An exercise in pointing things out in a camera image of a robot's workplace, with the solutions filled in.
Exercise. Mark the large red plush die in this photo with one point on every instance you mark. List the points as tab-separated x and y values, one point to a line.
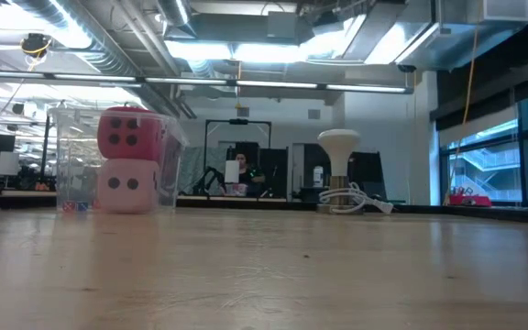
142	137

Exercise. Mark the large pink plush die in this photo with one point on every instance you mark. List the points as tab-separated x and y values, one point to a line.
128	199

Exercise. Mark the small orange die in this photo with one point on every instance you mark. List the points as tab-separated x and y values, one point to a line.
95	205

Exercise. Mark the small red die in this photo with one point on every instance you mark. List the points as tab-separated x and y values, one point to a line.
68	206

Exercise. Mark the black background robot arm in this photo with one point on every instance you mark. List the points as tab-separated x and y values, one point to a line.
212	174

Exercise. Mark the person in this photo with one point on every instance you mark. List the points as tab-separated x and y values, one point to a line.
250	176

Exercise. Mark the white canister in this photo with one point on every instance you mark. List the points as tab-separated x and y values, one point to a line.
317	176

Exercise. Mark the white bulb lamp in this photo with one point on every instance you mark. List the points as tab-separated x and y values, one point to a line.
338	144

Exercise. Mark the long ceiling light strip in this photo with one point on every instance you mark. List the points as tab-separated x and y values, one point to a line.
273	84

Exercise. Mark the clear plastic container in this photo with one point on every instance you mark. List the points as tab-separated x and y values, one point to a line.
71	151

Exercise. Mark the red bin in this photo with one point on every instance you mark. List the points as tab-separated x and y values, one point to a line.
470	201

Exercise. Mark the white monitor back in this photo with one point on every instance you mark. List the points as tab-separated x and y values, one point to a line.
8	163

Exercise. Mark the black gantry frame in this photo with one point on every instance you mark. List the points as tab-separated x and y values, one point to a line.
238	121

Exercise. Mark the black aluminium table frame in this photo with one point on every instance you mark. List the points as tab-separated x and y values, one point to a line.
475	212

